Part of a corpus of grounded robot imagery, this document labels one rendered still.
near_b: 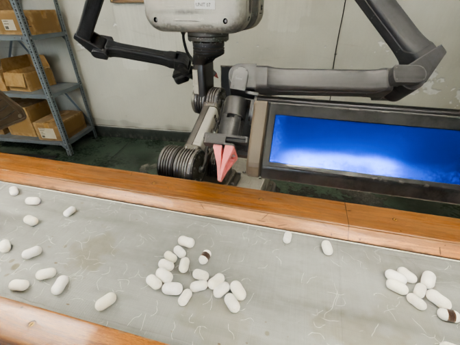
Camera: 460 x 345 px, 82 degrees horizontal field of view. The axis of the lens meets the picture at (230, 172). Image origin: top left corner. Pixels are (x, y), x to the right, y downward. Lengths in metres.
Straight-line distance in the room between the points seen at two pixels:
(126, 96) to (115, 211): 2.17
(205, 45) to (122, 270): 0.71
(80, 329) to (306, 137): 0.44
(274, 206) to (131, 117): 2.38
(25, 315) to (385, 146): 0.56
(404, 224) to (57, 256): 0.76
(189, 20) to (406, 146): 0.73
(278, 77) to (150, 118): 2.24
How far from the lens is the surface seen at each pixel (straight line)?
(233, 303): 0.50
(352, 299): 0.57
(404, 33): 0.80
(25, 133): 3.17
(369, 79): 0.72
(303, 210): 0.67
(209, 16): 0.87
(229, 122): 0.61
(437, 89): 2.73
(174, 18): 0.92
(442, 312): 0.61
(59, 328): 0.54
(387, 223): 0.71
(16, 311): 0.60
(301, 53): 2.38
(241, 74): 0.64
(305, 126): 0.26
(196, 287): 0.52
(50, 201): 0.86
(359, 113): 0.27
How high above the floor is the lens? 1.19
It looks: 32 degrees down
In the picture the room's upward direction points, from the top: straight up
